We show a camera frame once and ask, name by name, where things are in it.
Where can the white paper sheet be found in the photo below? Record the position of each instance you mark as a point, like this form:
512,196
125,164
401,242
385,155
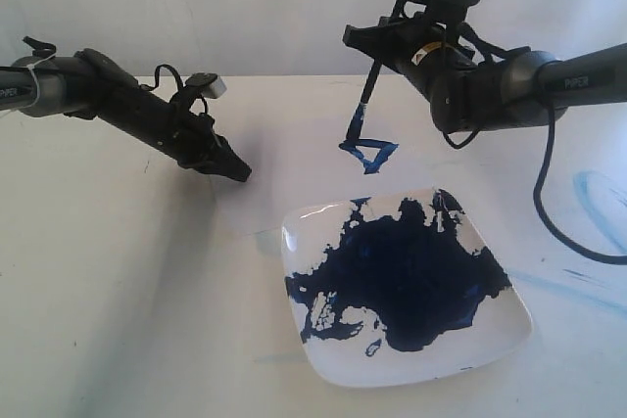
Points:
299,164

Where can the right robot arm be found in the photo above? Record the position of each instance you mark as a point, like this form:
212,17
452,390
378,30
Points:
471,84

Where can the black paintbrush with blue tip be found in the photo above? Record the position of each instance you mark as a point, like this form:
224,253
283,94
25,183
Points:
355,126

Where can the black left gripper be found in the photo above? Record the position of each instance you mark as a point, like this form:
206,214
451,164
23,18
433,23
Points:
167,126

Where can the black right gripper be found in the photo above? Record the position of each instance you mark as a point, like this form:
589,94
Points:
419,51

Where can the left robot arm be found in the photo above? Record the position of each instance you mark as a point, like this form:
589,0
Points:
90,85

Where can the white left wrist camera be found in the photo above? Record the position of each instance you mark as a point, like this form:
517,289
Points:
207,85

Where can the white square plate blue paint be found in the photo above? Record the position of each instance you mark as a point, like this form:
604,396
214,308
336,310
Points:
394,290

